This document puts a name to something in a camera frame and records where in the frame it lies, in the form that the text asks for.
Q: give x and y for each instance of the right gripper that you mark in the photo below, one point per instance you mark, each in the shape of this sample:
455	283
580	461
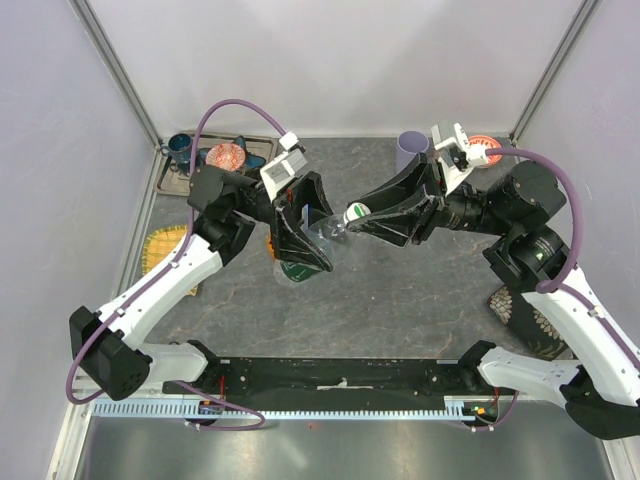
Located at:
415	221

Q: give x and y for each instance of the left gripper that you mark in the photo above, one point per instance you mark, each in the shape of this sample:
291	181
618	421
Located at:
290	244

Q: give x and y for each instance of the clear bottle green label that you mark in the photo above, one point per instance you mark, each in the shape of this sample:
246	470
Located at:
329	233

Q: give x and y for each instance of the green white bottle cap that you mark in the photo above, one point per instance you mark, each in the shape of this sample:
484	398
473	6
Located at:
355	211

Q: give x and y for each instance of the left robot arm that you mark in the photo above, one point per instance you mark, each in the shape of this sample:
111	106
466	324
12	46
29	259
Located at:
109	344

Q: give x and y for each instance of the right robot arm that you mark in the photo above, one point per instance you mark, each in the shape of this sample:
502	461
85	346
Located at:
535	214

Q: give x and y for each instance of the orange drink bottle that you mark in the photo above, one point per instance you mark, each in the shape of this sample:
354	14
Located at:
270	246

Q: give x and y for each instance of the purple plastic cup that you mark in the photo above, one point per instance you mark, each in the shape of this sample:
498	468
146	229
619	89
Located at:
408	145

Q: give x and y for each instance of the blue star-shaped dish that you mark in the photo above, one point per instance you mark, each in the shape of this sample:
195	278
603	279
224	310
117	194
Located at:
259	150

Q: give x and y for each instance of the red patterned bowl on tray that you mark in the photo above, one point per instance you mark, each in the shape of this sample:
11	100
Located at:
227	156

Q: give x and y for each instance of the metal tray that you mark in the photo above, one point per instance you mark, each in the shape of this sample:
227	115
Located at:
175	181

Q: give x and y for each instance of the blue ceramic cup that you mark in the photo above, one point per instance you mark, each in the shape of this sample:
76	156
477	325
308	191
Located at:
178	148

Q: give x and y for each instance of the yellow woven plate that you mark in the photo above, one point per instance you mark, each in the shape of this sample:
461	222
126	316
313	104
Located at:
159	244

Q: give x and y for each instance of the black floral rectangular dish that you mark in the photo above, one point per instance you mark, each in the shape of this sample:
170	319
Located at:
527	323

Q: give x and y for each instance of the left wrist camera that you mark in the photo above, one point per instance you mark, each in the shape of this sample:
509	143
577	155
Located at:
278	173

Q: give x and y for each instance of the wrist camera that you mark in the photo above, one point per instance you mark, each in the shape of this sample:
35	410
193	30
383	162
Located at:
455	154
278	173

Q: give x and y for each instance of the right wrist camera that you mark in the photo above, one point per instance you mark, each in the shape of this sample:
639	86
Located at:
455	154

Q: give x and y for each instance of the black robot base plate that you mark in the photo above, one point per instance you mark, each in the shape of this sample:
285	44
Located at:
262	383

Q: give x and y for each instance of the blue cable duct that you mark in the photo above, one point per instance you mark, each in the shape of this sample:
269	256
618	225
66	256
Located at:
193	408

